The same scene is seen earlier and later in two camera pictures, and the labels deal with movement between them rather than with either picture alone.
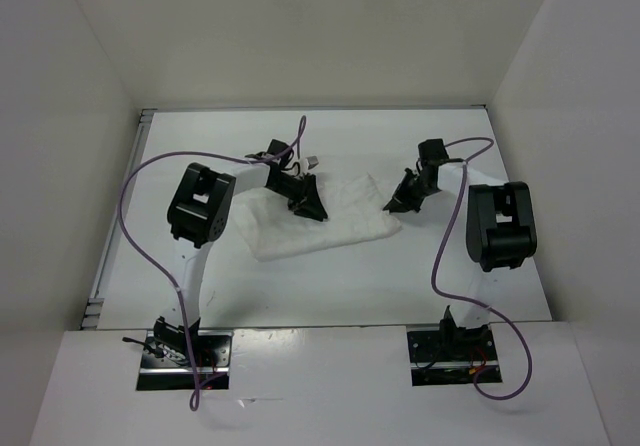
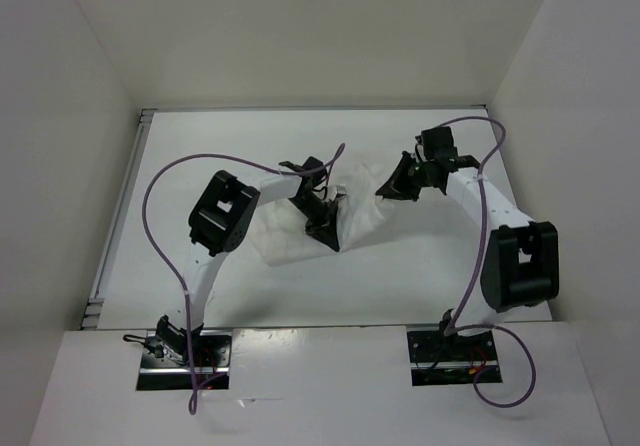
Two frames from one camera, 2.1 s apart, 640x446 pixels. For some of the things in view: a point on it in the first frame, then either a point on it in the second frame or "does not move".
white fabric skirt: (356, 210) does not move
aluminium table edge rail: (95, 302) does not move
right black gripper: (401, 201) -> (396, 186)
